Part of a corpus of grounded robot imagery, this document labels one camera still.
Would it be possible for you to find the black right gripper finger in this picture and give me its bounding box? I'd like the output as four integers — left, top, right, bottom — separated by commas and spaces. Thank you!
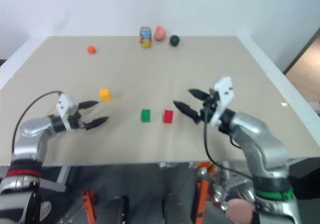
188, 88, 211, 101
172, 100, 201, 124

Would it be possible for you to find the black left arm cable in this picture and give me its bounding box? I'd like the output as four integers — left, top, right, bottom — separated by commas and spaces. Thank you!
12, 90, 63, 158

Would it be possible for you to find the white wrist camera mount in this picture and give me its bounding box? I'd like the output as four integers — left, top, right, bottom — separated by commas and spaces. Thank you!
55, 93, 79, 131
209, 76, 235, 127

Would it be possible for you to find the colourful drink can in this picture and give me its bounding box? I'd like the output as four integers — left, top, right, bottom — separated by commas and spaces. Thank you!
139, 26, 154, 49

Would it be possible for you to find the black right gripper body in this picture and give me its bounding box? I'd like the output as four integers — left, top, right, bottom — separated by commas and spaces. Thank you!
198, 88, 221, 124

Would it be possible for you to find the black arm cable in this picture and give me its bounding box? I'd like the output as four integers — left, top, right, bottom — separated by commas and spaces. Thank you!
202, 108, 254, 181
12, 90, 63, 158

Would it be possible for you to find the pink peach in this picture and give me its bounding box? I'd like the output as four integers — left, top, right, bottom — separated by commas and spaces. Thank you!
153, 25, 167, 42

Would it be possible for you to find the short orange clamp stand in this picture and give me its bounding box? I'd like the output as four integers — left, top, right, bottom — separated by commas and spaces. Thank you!
81, 188, 98, 224

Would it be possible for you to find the dark green ball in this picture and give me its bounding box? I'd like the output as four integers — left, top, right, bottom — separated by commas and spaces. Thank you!
169, 34, 181, 47

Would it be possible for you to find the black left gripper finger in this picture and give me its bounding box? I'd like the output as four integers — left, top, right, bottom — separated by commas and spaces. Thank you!
83, 117, 110, 130
77, 100, 100, 111

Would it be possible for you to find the pink round object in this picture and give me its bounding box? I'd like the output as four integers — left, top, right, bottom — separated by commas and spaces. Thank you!
227, 198, 258, 224

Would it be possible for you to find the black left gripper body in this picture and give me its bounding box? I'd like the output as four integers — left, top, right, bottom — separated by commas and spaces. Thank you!
66, 105, 87, 130

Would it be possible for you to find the white table leg bracket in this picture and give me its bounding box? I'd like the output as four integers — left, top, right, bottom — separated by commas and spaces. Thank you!
39, 166, 71, 193

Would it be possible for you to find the tall orange clamp stand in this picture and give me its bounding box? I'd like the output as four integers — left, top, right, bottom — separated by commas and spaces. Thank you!
195, 161, 214, 224

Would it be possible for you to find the green cube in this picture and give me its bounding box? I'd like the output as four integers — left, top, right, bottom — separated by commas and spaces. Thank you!
140, 108, 152, 123

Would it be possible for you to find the red cube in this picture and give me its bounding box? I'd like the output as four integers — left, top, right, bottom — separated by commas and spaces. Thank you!
163, 109, 174, 124

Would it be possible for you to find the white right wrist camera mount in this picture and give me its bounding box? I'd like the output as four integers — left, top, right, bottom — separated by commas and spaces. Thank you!
209, 76, 235, 127

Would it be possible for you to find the yellow cube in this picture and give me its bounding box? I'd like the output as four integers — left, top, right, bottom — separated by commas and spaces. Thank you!
99, 88, 112, 103

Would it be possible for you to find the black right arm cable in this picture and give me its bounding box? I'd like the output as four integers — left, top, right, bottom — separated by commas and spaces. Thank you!
202, 108, 254, 181

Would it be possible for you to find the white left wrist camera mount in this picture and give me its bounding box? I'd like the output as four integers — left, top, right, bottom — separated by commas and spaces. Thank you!
55, 93, 79, 131

